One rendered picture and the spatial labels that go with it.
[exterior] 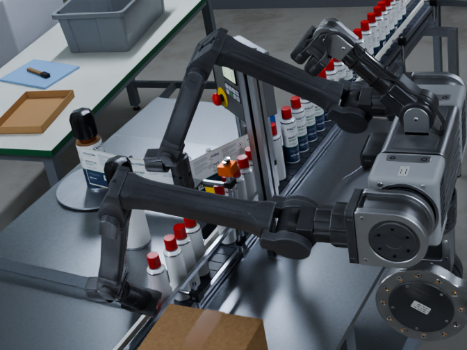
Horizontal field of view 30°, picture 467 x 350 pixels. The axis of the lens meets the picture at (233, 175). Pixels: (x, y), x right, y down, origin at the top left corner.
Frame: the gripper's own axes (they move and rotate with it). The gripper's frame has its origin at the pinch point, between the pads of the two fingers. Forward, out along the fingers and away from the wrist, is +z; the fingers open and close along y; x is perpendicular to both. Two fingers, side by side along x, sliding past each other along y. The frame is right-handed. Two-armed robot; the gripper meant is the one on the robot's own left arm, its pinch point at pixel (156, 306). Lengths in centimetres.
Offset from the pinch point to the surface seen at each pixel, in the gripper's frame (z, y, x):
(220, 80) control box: -5, -2, -65
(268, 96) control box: -3, -17, -62
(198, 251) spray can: 10.4, -1.9, -18.9
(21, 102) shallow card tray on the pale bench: 88, 149, -83
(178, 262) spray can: 0.7, -2.4, -13.0
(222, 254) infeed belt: 24.8, -2.1, -21.8
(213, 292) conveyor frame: 19.7, -5.5, -9.5
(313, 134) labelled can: 65, -3, -77
